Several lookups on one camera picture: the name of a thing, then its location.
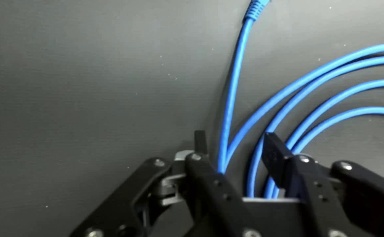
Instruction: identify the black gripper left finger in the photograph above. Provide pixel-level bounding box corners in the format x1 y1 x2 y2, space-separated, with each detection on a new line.
184 131 262 237

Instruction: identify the blue ethernet cable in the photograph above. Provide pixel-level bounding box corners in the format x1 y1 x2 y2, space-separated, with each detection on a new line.
215 0 384 201

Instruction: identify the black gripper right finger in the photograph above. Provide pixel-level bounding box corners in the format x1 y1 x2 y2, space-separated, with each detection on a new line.
262 134 355 237

